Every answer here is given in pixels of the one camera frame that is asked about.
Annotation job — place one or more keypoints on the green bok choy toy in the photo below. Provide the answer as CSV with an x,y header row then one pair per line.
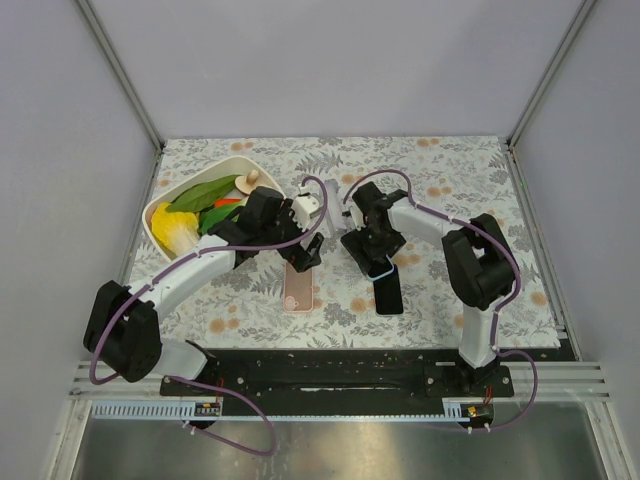
x,y
216,215

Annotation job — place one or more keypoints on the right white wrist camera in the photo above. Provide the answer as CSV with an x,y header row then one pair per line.
x,y
353,218

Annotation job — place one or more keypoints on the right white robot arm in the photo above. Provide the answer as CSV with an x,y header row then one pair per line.
x,y
480,266

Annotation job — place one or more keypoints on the black phone blue case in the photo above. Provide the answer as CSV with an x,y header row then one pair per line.
x,y
381,271

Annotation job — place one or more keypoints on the yellow cabbage toy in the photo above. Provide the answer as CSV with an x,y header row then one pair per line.
x,y
177,232

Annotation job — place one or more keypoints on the aluminium frame rail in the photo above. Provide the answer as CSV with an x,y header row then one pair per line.
x,y
107,49

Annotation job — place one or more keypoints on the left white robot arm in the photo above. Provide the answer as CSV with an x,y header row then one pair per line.
x,y
123,330

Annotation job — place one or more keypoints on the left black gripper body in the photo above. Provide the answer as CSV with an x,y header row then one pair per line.
x,y
298,247

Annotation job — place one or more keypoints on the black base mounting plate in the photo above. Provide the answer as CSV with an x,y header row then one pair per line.
x,y
346,382

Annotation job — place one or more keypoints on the green leaf toy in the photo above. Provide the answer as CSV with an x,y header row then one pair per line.
x,y
203,195

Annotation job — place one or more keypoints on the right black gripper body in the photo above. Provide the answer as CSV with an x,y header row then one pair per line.
x,y
373,248

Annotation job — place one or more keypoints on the cream oval plastic tray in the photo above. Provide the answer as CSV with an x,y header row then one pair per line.
x,y
239,165

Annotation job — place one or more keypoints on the floral patterned table mat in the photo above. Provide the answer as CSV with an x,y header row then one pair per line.
x,y
463,176

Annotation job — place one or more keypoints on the pink phone case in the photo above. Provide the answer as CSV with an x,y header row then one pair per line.
x,y
298,293

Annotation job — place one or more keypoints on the beige mushroom toy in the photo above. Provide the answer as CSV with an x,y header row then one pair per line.
x,y
248,183

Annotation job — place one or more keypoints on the white slotted cable duct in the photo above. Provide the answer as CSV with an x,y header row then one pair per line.
x,y
180,410

